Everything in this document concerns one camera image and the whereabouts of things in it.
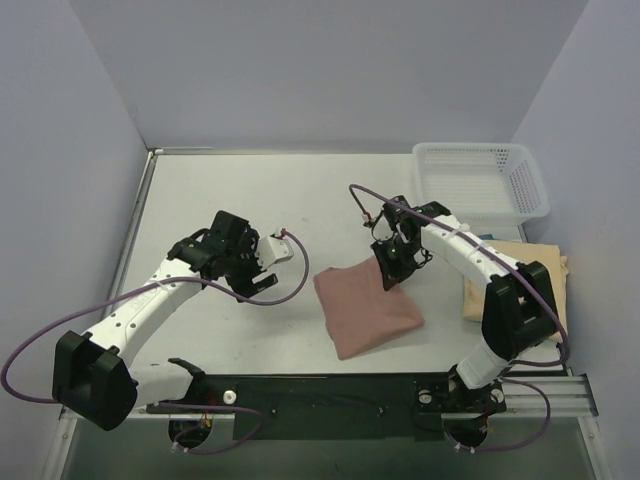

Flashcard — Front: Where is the pink graphic t shirt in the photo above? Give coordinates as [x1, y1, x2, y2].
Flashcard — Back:
[313, 257, 425, 361]

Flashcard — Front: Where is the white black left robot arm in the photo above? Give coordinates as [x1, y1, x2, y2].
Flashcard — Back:
[52, 211, 293, 431]

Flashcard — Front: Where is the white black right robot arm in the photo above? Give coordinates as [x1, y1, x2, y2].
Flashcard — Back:
[371, 196, 566, 409]

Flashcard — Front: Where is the white perforated plastic basket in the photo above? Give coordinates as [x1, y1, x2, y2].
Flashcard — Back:
[412, 142, 550, 226]

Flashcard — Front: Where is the folded cream t shirt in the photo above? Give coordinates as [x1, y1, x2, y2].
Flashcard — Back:
[462, 239, 570, 345]

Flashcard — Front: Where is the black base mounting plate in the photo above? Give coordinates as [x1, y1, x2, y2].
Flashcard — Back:
[147, 373, 506, 441]

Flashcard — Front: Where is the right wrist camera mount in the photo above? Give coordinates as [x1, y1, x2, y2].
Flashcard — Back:
[361, 211, 394, 242]

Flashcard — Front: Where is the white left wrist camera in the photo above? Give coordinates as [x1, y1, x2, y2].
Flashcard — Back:
[255, 229, 294, 269]

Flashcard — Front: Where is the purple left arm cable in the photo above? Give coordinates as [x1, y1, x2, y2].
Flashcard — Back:
[0, 229, 310, 455]

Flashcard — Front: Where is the aluminium table edge rail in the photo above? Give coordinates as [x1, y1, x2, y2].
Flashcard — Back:
[59, 146, 214, 421]

